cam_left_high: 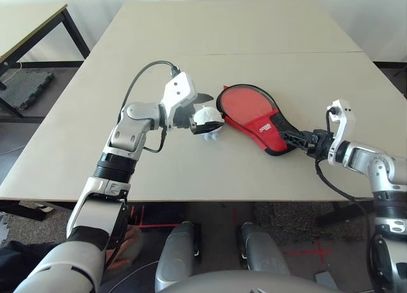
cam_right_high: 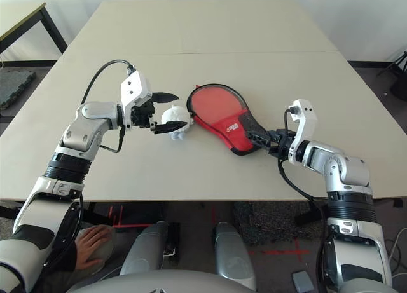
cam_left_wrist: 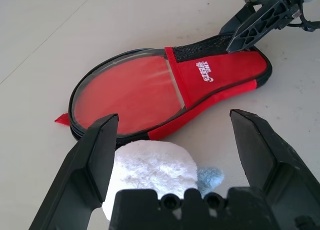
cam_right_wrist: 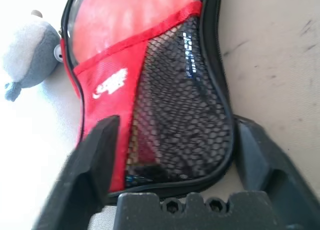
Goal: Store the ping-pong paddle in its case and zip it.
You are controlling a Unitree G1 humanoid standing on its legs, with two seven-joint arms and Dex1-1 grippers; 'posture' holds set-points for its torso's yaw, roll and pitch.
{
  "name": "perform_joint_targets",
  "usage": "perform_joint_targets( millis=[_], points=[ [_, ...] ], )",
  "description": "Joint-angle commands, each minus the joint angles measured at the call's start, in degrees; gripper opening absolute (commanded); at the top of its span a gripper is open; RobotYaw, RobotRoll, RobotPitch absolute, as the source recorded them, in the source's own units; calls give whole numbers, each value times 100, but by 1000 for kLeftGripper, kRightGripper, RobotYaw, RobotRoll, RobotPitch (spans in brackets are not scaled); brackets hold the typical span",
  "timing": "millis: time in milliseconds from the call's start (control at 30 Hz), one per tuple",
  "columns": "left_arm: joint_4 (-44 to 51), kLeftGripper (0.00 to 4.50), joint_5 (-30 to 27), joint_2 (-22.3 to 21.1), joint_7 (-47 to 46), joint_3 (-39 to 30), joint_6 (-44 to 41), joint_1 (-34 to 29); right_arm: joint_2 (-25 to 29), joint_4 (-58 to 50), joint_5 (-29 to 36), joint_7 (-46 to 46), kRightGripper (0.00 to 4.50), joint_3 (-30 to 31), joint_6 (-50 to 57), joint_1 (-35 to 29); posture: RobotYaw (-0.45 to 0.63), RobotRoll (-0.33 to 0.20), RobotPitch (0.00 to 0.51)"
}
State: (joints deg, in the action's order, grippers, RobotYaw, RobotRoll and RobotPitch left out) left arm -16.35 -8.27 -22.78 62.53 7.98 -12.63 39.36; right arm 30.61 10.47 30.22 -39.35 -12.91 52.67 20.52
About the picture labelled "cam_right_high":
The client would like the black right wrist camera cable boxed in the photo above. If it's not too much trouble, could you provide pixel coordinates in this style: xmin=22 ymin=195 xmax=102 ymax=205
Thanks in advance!
xmin=277 ymin=105 xmax=335 ymax=287

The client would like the black stand post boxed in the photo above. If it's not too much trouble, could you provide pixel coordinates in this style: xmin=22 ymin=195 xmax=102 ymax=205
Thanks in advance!
xmin=163 ymin=222 xmax=181 ymax=259

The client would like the grey robot torso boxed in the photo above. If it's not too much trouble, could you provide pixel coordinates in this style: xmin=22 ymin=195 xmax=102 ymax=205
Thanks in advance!
xmin=68 ymin=270 xmax=255 ymax=293

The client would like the white fluffy pompom keychain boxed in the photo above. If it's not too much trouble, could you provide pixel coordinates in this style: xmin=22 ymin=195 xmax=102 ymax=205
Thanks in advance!
xmin=161 ymin=105 xmax=195 ymax=141

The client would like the grey floor pedal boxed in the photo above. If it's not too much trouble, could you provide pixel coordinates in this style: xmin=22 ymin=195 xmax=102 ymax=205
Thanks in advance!
xmin=291 ymin=271 xmax=314 ymax=293

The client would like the black-framed side table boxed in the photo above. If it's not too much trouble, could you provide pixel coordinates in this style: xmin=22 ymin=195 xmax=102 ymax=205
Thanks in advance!
xmin=0 ymin=2 xmax=68 ymax=68

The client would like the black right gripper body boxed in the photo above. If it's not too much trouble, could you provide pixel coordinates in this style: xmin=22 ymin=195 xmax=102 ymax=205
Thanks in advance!
xmin=268 ymin=127 xmax=295 ymax=157

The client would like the silver robot leg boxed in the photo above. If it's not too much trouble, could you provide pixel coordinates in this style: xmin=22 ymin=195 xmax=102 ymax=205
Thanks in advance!
xmin=119 ymin=221 xmax=169 ymax=276
xmin=212 ymin=222 xmax=257 ymax=290

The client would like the black left wrist camera cable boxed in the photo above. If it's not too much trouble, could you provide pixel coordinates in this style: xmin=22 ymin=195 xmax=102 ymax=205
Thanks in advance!
xmin=47 ymin=59 xmax=134 ymax=275

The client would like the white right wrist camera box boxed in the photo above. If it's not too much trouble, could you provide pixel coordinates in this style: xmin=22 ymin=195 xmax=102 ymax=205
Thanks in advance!
xmin=287 ymin=99 xmax=318 ymax=162

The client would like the black and red paddle case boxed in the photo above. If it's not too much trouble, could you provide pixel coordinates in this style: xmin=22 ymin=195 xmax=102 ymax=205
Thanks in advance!
xmin=186 ymin=82 xmax=271 ymax=157

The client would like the person bare hand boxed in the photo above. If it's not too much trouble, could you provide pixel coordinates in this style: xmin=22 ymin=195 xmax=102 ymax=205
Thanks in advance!
xmin=76 ymin=224 xmax=115 ymax=270

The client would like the black foam floor mat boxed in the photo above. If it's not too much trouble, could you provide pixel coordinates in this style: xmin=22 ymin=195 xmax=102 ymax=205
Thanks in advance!
xmin=0 ymin=69 xmax=36 ymax=111

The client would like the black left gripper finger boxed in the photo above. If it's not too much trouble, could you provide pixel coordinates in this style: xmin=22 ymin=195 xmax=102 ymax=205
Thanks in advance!
xmin=153 ymin=119 xmax=191 ymax=135
xmin=151 ymin=92 xmax=180 ymax=104

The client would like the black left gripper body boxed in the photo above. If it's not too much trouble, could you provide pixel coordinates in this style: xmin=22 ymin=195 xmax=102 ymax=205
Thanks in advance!
xmin=130 ymin=99 xmax=157 ymax=130

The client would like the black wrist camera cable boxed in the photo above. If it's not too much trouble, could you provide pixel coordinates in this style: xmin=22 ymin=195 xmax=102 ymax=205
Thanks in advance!
xmin=47 ymin=59 xmax=134 ymax=275
xmin=277 ymin=105 xmax=335 ymax=287

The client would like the silver robot right leg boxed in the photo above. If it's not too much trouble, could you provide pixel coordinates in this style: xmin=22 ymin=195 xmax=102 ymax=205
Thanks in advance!
xmin=212 ymin=222 xmax=257 ymax=290

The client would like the silver robot left leg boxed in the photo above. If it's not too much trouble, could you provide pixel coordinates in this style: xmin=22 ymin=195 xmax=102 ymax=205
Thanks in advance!
xmin=119 ymin=221 xmax=169 ymax=276

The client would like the person grey trouser leg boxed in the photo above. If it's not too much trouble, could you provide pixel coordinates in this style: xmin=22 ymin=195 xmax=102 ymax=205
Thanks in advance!
xmin=79 ymin=226 xmax=128 ymax=275

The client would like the person dark sleeve forearm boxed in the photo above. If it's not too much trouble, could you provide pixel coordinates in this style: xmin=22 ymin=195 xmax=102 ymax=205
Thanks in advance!
xmin=41 ymin=242 xmax=79 ymax=293

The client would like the black tripod stand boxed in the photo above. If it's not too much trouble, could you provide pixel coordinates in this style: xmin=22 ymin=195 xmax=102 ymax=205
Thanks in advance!
xmin=376 ymin=50 xmax=407 ymax=100

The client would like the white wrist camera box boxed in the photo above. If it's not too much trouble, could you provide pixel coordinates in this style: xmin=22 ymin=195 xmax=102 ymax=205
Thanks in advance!
xmin=287 ymin=99 xmax=318 ymax=162
xmin=120 ymin=71 xmax=153 ymax=130

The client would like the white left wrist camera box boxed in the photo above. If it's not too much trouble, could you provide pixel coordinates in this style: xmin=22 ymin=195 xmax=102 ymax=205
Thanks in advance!
xmin=120 ymin=71 xmax=153 ymax=130

